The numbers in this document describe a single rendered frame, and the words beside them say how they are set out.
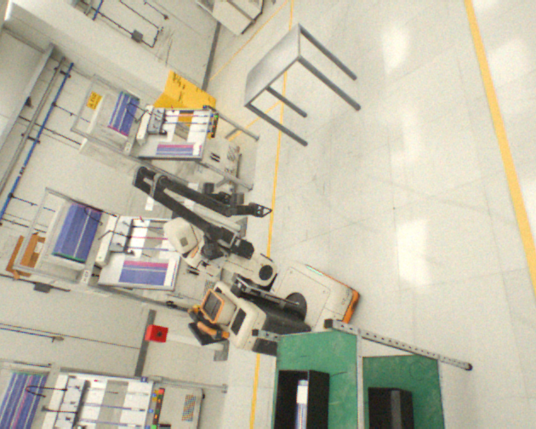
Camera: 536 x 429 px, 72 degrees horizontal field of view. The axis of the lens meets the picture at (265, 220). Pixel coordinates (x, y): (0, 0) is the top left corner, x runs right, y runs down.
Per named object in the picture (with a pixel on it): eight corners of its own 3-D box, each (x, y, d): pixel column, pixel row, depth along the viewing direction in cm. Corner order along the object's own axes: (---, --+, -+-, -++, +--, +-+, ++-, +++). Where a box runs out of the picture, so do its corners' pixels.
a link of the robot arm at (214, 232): (140, 193, 180) (145, 197, 171) (157, 170, 181) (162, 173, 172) (210, 238, 203) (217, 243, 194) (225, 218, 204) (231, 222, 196)
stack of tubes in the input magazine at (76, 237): (102, 212, 356) (73, 201, 341) (86, 262, 333) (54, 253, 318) (98, 216, 365) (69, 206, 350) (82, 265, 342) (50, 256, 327)
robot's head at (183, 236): (180, 256, 203) (170, 232, 197) (170, 246, 221) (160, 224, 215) (204, 244, 209) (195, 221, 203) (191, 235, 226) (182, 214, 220)
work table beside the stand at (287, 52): (361, 108, 335) (298, 55, 291) (305, 146, 381) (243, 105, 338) (356, 76, 358) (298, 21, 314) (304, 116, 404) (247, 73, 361)
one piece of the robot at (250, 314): (311, 367, 249) (207, 346, 204) (270, 329, 295) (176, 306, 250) (332, 322, 250) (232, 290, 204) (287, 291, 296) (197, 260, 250)
